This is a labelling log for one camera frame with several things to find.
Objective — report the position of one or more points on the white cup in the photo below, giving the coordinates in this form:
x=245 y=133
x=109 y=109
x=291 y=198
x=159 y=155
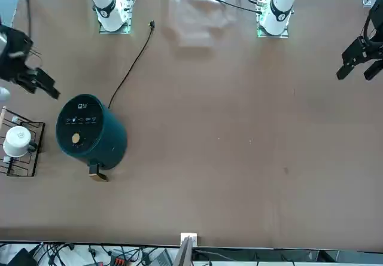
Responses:
x=16 y=142

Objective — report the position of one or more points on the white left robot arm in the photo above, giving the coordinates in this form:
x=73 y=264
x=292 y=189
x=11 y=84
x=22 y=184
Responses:
x=278 y=9

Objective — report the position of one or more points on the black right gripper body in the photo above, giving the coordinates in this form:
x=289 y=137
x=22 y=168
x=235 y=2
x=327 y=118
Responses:
x=18 y=47

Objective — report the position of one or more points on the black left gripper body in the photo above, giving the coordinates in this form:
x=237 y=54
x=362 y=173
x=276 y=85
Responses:
x=377 y=21

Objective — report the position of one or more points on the aluminium profile post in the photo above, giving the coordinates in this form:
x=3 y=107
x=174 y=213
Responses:
x=188 y=248

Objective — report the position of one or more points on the round wooden air fryer knob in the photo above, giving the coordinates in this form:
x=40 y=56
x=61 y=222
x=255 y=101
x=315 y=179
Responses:
x=76 y=137

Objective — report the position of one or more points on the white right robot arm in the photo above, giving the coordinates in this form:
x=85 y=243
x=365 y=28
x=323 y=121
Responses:
x=107 y=9

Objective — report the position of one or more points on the black power strip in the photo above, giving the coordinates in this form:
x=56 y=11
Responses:
x=119 y=255

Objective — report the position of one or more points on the translucent plastic film patch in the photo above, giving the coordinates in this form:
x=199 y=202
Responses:
x=194 y=24

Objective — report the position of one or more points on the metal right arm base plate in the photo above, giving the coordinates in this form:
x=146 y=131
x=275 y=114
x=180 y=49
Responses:
x=128 y=15

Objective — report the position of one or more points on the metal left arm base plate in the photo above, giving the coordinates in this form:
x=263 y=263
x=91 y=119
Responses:
x=284 y=34

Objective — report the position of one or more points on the green air fryer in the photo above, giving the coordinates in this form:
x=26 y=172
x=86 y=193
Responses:
x=98 y=128

